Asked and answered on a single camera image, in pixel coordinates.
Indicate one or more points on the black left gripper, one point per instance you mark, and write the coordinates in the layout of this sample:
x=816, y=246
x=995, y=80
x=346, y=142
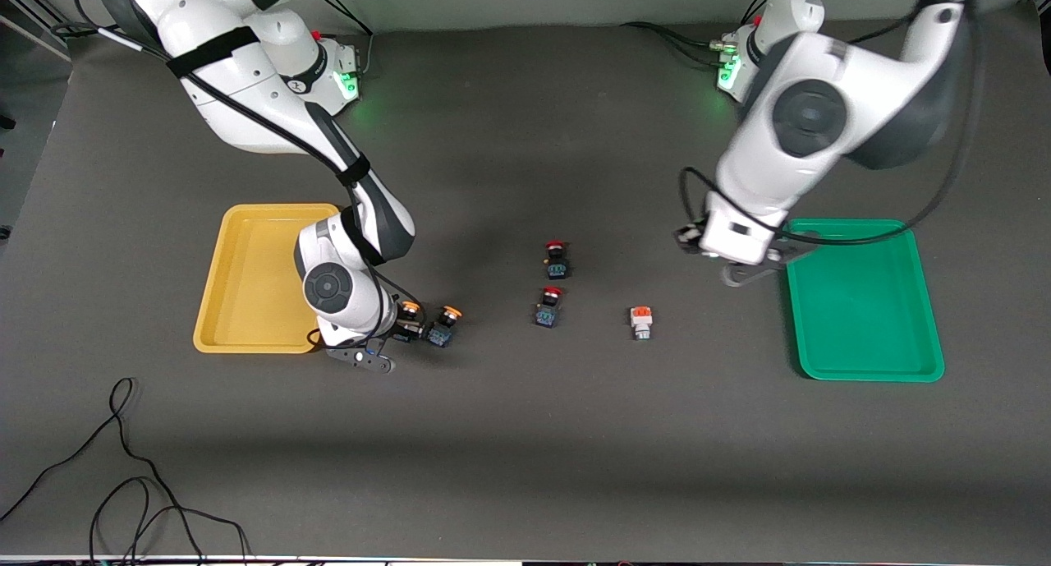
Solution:
x=686, y=236

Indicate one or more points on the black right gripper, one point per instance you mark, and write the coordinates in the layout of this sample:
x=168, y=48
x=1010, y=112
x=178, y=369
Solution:
x=401, y=331

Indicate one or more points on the yellow mushroom push button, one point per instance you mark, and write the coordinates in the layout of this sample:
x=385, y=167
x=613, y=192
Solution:
x=443, y=329
x=410, y=319

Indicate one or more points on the green push button orange base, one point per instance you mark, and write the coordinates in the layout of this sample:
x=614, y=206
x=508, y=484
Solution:
x=641, y=322

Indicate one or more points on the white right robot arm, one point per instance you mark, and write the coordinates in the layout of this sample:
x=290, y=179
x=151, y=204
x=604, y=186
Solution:
x=246, y=81

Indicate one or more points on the red mushroom push button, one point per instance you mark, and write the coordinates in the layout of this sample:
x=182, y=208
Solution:
x=548, y=310
x=557, y=262

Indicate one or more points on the yellow plastic tray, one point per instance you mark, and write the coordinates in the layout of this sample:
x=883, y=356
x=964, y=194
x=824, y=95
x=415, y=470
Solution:
x=246, y=287

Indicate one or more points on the green plastic tray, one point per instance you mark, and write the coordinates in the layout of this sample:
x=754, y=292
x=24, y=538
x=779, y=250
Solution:
x=862, y=319

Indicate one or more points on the grey metal frame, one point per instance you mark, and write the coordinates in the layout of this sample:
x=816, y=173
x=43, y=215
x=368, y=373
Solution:
x=37, y=28

